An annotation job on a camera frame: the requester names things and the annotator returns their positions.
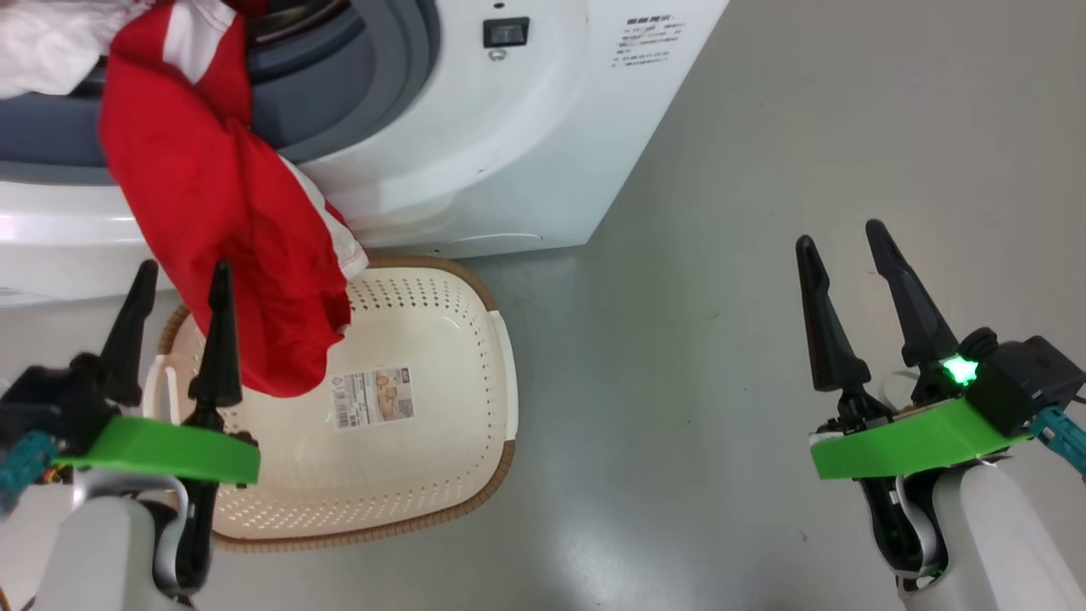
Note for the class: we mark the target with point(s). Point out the stainless steel washer drum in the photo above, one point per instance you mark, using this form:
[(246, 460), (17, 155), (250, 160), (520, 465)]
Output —
[(288, 17)]

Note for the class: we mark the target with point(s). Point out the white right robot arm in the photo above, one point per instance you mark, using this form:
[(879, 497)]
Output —
[(1001, 543)]

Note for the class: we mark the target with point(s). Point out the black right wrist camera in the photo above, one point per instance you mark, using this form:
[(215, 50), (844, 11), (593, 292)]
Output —
[(1027, 382)]

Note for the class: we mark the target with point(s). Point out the white front-load washing machine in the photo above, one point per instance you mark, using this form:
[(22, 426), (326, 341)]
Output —
[(526, 153)]

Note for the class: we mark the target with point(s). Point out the cream perforated laundry basket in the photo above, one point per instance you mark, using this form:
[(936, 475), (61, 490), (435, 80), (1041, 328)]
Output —
[(424, 441)]

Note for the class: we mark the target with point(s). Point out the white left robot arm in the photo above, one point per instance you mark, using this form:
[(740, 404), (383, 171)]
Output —
[(93, 552)]

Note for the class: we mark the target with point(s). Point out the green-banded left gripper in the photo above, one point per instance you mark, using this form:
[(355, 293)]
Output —
[(170, 450)]

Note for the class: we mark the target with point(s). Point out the red garment white stripes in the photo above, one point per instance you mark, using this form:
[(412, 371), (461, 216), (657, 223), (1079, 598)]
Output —
[(212, 212)]

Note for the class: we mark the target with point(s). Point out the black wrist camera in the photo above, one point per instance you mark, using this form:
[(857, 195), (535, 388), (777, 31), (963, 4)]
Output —
[(51, 399), (1027, 382)]

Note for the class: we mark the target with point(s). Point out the basket barcode product label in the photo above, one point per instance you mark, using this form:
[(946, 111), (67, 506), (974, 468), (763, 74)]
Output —
[(373, 397)]

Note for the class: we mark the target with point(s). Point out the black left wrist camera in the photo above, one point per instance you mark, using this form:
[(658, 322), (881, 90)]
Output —
[(51, 399)]

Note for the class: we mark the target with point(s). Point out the grey rubber door gasket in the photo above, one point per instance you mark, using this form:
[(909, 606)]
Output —
[(339, 93)]

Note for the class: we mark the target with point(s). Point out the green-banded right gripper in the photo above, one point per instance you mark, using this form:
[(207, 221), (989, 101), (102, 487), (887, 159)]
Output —
[(916, 437)]

